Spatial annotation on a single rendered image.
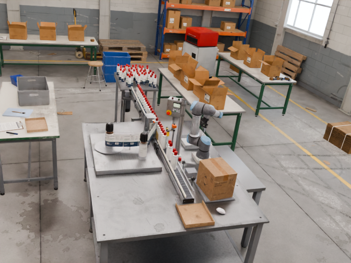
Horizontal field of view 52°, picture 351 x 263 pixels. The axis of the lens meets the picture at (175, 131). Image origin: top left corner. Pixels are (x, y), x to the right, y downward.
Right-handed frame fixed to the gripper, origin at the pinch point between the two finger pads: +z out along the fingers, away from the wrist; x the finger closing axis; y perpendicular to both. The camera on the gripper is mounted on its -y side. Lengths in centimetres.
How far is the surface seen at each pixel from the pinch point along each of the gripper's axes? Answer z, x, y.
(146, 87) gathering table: 12, -3, -180
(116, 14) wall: -36, 70, -730
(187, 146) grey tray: 17.0, -14.0, 12.2
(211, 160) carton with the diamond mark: -4, -32, 86
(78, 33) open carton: 20, -59, -525
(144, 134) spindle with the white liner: 7, -81, 32
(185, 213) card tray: 35, -59, 119
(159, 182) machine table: 37, -65, 69
